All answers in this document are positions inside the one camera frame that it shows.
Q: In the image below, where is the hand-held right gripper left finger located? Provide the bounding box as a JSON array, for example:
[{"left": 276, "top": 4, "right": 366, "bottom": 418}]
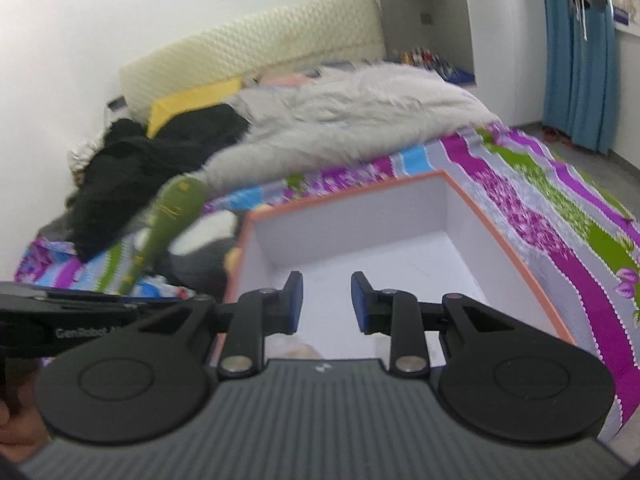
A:
[{"left": 122, "top": 271, "right": 304, "bottom": 376}]

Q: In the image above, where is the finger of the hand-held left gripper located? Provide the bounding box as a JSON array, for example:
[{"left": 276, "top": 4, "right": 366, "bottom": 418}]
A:
[{"left": 117, "top": 294, "right": 203, "bottom": 309}]

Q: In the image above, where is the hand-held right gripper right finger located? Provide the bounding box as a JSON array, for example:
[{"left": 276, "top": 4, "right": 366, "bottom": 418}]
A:
[{"left": 351, "top": 271, "right": 541, "bottom": 378}]

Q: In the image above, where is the orange-edged white box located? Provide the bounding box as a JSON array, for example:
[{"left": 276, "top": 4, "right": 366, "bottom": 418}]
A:
[{"left": 215, "top": 170, "right": 576, "bottom": 367}]

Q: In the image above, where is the person's left hand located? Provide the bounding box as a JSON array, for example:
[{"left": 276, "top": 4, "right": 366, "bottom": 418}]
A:
[{"left": 0, "top": 357, "right": 51, "bottom": 447}]

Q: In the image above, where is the grey white penguin plush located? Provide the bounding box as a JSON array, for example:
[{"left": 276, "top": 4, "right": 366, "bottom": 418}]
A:
[{"left": 165, "top": 210, "right": 247, "bottom": 307}]

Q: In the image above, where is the green plastic spoon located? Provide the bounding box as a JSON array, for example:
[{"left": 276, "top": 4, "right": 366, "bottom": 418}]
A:
[{"left": 117, "top": 175, "right": 208, "bottom": 297}]

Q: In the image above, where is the black clothes pile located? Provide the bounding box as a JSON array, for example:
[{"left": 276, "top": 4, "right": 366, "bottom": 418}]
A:
[{"left": 70, "top": 105, "right": 251, "bottom": 262}]

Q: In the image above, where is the grey fluffy duvet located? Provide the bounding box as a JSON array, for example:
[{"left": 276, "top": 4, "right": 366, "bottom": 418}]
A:
[{"left": 202, "top": 62, "right": 501, "bottom": 196}]

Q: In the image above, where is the yellow pillow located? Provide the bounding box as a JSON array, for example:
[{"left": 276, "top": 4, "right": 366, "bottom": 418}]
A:
[{"left": 147, "top": 77, "right": 244, "bottom": 139}]

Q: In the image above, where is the colourful striped bedsheet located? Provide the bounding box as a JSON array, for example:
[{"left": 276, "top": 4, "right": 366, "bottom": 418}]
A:
[{"left": 15, "top": 122, "right": 640, "bottom": 441}]

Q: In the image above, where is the pink cloth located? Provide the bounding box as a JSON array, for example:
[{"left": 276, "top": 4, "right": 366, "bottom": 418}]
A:
[{"left": 259, "top": 72, "right": 312, "bottom": 89}]

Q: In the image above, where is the blue mat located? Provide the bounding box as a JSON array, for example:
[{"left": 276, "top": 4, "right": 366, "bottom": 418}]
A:
[{"left": 440, "top": 65, "right": 476, "bottom": 86}]

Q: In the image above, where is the row of small figures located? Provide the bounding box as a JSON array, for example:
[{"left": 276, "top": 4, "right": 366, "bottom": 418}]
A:
[{"left": 390, "top": 47, "right": 452, "bottom": 74}]

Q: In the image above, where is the cream quilted headboard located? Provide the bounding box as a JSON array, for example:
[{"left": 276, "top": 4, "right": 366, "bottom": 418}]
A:
[{"left": 119, "top": 0, "right": 388, "bottom": 122}]

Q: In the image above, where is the white wardrobe with niche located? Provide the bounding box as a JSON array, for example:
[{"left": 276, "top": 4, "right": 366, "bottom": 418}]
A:
[{"left": 372, "top": 0, "right": 551, "bottom": 131}]

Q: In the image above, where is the blue curtain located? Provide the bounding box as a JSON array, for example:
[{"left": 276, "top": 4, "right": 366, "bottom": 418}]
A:
[{"left": 537, "top": 0, "right": 622, "bottom": 156}]

